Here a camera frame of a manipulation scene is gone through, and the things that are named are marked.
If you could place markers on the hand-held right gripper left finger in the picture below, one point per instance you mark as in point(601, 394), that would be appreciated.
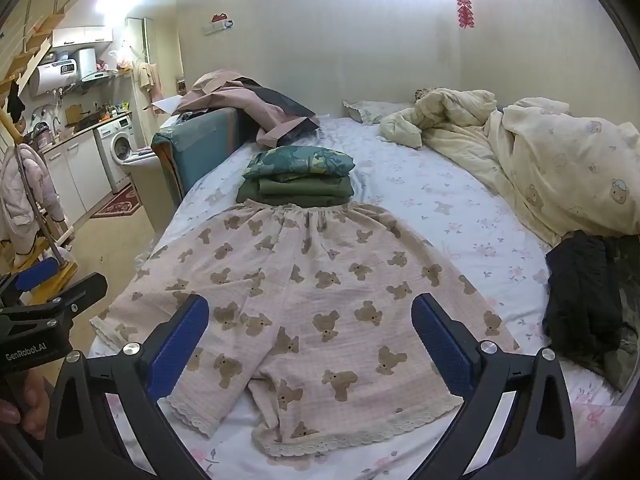
point(180, 342)

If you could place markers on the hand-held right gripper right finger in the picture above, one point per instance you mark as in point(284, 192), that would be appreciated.
point(440, 345)

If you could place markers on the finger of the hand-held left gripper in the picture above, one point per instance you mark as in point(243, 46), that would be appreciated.
point(75, 290)
point(35, 272)

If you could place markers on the pink bear print pants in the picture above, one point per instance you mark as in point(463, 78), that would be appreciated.
point(310, 300)

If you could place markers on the person's left hand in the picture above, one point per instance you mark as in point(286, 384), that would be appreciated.
point(36, 405)

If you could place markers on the pale pink puffer jacket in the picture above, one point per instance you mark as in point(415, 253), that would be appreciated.
point(17, 195)

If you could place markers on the red patterned rug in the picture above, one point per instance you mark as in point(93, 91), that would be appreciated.
point(117, 205)

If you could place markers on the white kitchen base cabinet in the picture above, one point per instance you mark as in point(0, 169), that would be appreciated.
point(75, 175)

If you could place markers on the bed with floral white sheet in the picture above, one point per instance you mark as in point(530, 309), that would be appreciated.
point(440, 220)

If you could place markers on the rice cooker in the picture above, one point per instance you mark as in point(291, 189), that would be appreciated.
point(41, 135)

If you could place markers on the white washing machine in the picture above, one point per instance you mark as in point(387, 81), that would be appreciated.
point(117, 152)

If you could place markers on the black garment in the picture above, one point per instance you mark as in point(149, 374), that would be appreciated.
point(580, 290)

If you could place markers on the black hanging cloth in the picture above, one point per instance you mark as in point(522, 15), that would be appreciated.
point(15, 102)

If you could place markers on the teal sofa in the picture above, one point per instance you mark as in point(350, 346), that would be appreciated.
point(200, 145)

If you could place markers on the dark camouflage garment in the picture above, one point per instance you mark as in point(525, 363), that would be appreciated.
point(627, 305)

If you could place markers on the white water heater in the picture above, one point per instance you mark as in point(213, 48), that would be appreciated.
point(57, 72)

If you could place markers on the range hood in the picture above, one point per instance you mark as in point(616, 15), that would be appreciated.
point(97, 77)

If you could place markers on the white paper sheet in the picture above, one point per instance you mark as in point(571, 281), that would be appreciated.
point(167, 105)

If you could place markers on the folded teal patterned cloth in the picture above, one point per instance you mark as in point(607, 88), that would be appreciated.
point(300, 162)

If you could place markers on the cream quilted duvet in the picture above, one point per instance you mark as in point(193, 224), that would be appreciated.
point(450, 125)

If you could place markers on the hanging beige towel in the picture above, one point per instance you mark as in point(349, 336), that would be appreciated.
point(147, 80)

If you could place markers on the cream bear print blanket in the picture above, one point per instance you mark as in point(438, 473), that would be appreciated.
point(565, 160)

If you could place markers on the wooden staircase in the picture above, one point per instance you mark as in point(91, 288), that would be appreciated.
point(31, 45)

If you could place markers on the white plastic bag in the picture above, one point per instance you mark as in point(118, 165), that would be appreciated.
point(122, 59)

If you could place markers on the grey frilled pillow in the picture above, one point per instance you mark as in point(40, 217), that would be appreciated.
point(372, 110)

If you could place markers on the pink coat with dark lining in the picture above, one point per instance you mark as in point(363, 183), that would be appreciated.
point(235, 100)

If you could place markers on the white wall cabinet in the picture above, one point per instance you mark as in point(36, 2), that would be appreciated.
point(82, 36)

